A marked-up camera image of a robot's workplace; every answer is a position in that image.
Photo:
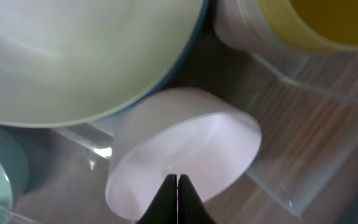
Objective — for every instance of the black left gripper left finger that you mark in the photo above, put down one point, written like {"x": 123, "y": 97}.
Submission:
{"x": 163, "y": 207}

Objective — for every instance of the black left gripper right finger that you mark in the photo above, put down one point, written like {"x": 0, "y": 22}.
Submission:
{"x": 190, "y": 207}

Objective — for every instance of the light pink plastic bowl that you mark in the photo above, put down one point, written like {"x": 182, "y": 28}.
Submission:
{"x": 178, "y": 131}

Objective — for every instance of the mint green plastic bowl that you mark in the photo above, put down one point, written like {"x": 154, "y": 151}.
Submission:
{"x": 14, "y": 170}

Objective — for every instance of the cream plastic bowl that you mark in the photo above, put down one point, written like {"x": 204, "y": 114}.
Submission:
{"x": 67, "y": 62}

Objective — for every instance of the cream plastic cup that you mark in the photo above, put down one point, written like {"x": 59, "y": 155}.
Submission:
{"x": 241, "y": 25}

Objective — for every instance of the yellow plastic cup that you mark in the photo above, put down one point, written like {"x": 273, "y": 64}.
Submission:
{"x": 315, "y": 25}

